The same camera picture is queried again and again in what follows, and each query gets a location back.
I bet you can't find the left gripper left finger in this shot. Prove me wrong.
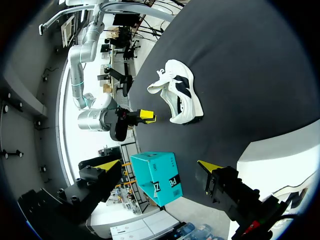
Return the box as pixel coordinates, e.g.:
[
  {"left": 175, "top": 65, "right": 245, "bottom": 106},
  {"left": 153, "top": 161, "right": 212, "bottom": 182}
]
[{"left": 17, "top": 158, "right": 123, "bottom": 226}]

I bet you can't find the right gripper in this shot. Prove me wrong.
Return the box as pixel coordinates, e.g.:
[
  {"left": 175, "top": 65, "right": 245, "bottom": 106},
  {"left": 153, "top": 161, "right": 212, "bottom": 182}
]
[{"left": 104, "top": 107, "right": 158, "bottom": 142}]

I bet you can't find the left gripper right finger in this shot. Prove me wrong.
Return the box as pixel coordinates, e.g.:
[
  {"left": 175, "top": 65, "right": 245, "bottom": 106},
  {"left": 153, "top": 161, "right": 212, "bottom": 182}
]
[{"left": 194, "top": 160, "right": 288, "bottom": 223}]

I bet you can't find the white and black sneaker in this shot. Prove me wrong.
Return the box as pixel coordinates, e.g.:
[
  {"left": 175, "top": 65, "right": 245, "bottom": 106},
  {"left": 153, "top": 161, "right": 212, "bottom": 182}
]
[{"left": 146, "top": 59, "right": 204, "bottom": 125}]

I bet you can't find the teal cardboard box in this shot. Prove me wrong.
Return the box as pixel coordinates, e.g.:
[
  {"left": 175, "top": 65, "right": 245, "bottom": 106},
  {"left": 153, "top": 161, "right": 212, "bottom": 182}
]
[{"left": 129, "top": 151, "right": 184, "bottom": 208}]

